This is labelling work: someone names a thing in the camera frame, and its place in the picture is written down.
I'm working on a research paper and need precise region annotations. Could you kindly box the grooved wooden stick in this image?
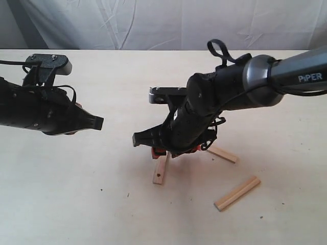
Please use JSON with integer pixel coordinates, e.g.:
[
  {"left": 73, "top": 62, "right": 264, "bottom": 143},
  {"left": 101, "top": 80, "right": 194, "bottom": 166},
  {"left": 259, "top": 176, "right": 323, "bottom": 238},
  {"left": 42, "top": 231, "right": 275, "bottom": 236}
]
[{"left": 214, "top": 176, "right": 261, "bottom": 212}]

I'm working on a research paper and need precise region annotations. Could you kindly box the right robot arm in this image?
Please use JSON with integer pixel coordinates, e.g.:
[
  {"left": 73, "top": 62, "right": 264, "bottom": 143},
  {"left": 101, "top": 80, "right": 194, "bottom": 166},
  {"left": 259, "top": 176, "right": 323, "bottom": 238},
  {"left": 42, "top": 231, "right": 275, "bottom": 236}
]
[{"left": 132, "top": 47, "right": 326, "bottom": 159}]

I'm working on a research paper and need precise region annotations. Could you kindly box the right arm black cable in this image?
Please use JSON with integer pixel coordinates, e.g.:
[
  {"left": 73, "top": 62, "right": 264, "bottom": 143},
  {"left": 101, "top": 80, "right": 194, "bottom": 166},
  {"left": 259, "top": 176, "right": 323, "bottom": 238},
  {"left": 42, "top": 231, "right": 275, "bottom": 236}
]
[{"left": 206, "top": 39, "right": 252, "bottom": 67}]

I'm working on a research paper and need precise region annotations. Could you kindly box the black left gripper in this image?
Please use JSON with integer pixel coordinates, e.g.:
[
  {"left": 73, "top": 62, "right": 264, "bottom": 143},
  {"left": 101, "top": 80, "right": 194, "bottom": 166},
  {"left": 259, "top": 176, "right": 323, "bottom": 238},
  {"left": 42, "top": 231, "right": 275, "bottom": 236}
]
[{"left": 10, "top": 84, "right": 104, "bottom": 135}]

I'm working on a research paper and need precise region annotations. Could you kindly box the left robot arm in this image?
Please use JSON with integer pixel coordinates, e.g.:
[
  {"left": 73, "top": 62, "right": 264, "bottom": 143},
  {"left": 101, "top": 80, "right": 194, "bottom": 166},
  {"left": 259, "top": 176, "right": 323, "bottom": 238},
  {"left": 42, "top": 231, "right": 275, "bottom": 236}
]
[{"left": 1, "top": 78, "right": 104, "bottom": 136}]

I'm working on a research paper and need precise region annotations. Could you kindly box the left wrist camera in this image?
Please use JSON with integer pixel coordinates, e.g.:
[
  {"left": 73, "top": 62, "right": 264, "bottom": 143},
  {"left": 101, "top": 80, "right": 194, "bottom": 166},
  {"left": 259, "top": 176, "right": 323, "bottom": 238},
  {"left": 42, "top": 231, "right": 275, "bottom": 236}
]
[{"left": 22, "top": 54, "right": 72, "bottom": 87}]

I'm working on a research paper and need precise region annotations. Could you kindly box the plain wooden stick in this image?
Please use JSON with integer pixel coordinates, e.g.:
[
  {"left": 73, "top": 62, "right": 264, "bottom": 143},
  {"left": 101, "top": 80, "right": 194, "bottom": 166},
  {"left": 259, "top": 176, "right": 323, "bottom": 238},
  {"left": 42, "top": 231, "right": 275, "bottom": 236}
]
[{"left": 206, "top": 146, "right": 239, "bottom": 163}]

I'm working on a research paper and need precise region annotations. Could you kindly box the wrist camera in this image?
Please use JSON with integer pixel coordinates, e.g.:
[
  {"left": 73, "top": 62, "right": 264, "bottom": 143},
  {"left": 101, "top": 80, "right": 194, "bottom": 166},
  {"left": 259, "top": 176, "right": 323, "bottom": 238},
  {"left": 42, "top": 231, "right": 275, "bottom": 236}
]
[
  {"left": 22, "top": 54, "right": 72, "bottom": 87},
  {"left": 149, "top": 87, "right": 187, "bottom": 104}
]

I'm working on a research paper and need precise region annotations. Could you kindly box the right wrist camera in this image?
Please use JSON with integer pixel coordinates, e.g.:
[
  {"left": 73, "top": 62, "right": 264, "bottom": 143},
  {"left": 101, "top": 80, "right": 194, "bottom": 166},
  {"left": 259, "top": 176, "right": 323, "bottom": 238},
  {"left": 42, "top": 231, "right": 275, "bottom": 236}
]
[{"left": 149, "top": 87, "right": 187, "bottom": 104}]

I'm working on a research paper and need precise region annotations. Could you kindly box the white backdrop cloth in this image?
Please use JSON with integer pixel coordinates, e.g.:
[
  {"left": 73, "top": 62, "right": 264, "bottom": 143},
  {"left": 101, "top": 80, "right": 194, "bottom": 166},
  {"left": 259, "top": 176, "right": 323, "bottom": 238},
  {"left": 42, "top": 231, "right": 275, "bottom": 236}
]
[{"left": 1, "top": 1, "right": 326, "bottom": 51}]

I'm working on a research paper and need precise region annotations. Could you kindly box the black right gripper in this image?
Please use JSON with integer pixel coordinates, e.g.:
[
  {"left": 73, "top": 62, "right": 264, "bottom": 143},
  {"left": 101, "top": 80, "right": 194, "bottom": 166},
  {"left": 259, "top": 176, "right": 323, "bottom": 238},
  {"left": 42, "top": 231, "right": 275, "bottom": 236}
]
[{"left": 132, "top": 102, "right": 226, "bottom": 159}]

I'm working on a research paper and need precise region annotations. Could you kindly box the wooden stick with holes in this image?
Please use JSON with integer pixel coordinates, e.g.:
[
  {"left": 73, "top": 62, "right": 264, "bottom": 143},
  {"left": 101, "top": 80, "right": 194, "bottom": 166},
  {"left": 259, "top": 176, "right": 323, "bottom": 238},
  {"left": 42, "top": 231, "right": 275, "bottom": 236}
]
[{"left": 152, "top": 153, "right": 171, "bottom": 185}]

